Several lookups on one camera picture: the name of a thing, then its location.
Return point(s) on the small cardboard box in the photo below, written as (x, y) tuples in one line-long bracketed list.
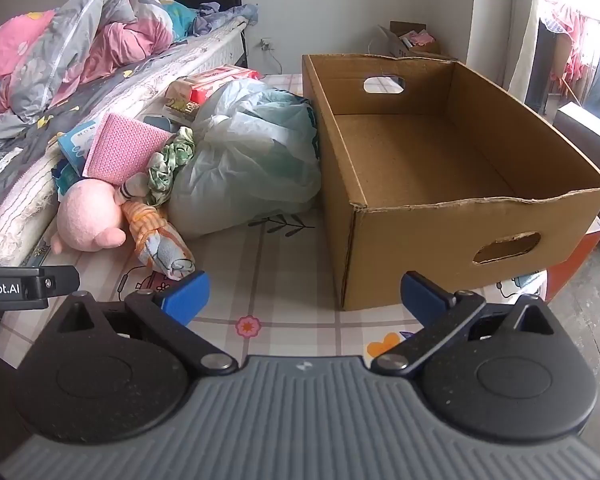
[(425, 47)]

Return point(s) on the orange box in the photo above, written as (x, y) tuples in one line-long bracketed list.
[(575, 260)]

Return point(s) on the red tissue pack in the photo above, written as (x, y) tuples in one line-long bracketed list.
[(215, 82)]

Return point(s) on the large cardboard box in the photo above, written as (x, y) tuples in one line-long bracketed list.
[(415, 250)]

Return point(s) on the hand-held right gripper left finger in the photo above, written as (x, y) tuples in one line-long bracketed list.
[(190, 296)]

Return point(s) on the grey printed bed sheet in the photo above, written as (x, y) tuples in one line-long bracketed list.
[(10, 160)]

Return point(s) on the lilac blue garment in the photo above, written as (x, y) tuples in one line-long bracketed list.
[(225, 16)]

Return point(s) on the striped sock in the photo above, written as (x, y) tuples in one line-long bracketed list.
[(130, 189)]

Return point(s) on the pink grey quilt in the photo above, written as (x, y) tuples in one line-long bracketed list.
[(80, 35)]

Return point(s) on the grey box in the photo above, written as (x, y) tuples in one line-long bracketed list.
[(590, 130)]

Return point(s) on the green floral cloth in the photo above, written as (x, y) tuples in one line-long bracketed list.
[(172, 152)]

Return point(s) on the white bed mattress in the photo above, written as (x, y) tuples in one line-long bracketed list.
[(25, 195)]

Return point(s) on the pink plush toy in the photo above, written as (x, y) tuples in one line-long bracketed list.
[(87, 215)]

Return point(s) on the white plastic bag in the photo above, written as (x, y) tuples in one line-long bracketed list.
[(245, 160)]

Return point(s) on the blue white tissue pack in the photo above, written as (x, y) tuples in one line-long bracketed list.
[(77, 142)]

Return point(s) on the gold brown packet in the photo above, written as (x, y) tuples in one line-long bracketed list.
[(180, 107)]

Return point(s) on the teal garment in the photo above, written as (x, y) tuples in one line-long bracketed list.
[(180, 15)]

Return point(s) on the pink sponge cloth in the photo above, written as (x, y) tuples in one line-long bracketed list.
[(122, 147)]

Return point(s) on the wall socket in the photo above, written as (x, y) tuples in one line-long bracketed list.
[(267, 44)]

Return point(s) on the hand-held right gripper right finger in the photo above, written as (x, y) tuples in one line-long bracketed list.
[(422, 296)]

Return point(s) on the pink hanging clothes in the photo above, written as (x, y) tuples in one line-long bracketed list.
[(577, 35)]

